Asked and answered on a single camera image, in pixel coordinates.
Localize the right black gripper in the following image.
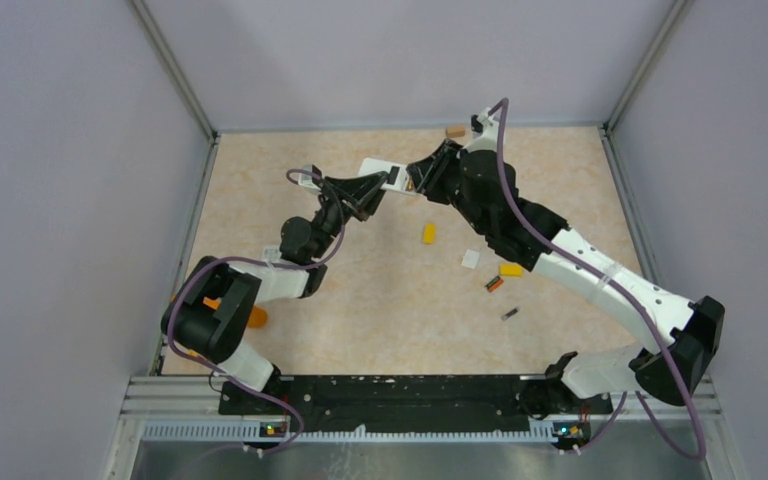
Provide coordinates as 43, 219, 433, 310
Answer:
406, 140, 488, 237

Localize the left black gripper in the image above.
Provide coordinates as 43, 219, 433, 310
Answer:
311, 171, 391, 259

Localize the white remote control back up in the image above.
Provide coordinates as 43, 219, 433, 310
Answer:
358, 158, 417, 196

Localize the white battery cover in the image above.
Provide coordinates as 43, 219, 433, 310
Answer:
461, 249, 481, 270

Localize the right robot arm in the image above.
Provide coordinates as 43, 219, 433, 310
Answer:
406, 140, 724, 412

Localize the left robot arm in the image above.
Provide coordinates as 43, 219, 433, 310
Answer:
161, 166, 390, 414

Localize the white remote with buttons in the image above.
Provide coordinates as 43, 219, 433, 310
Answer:
261, 245, 281, 264

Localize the brown wooden block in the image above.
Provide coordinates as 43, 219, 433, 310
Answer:
445, 125, 467, 139

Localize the yellow block centre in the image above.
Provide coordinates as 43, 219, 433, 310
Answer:
422, 223, 436, 245

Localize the yellow block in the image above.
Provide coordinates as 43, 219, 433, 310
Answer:
422, 223, 436, 245
498, 264, 524, 277

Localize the yellow block right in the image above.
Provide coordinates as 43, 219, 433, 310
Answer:
498, 264, 524, 277

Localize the green orange battery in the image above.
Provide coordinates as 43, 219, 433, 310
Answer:
485, 276, 504, 293

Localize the dark small battery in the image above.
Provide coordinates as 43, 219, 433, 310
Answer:
500, 308, 519, 321

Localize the orange cone toy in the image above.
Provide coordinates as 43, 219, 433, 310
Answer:
161, 295, 269, 333

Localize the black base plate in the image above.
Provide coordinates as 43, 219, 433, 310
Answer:
218, 375, 613, 433

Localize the left aluminium frame post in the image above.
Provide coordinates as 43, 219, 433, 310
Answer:
127, 0, 218, 143

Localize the aluminium frame post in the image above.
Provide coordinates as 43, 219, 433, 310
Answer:
603, 0, 695, 136
127, 0, 218, 143

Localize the white cable duct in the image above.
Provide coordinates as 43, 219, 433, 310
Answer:
141, 420, 584, 444

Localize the right aluminium frame post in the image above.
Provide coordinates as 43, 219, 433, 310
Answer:
603, 0, 695, 136

